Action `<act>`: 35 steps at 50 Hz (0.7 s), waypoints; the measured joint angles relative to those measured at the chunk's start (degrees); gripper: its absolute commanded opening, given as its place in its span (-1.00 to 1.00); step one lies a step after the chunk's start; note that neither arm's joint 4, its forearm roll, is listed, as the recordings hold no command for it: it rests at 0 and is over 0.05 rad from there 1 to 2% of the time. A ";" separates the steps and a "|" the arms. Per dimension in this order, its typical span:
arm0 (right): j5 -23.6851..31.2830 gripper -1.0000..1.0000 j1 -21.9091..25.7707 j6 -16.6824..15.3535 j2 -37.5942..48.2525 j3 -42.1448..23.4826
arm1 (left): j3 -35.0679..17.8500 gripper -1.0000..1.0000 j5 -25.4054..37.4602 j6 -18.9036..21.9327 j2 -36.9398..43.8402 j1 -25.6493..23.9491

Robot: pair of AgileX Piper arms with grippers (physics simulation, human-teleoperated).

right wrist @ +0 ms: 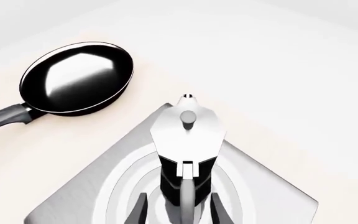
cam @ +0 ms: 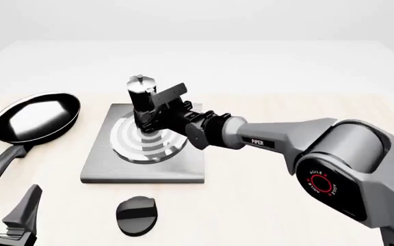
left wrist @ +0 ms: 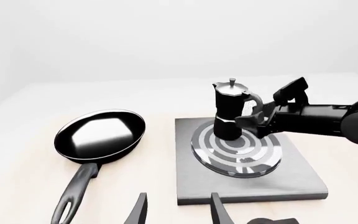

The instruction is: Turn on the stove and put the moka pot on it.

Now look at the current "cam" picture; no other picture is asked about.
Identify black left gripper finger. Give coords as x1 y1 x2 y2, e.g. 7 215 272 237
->
1 184 43 230

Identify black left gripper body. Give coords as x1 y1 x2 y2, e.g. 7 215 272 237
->
0 223 39 246

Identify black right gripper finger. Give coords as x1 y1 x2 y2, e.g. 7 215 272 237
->
134 109 163 133

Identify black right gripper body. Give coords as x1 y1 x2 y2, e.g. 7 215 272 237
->
158 99 202 137

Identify silver and black moka pot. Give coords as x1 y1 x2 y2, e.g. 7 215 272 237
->
126 74 159 131

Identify grey stove plate with rings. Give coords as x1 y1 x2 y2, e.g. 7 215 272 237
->
79 102 207 185

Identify round black stove knob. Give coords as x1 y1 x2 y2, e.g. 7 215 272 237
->
116 195 159 237

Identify small flat plate on stalk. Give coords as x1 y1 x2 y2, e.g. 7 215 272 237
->
151 82 187 107

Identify black frying pan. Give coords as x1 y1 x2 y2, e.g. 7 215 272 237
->
0 92 81 192

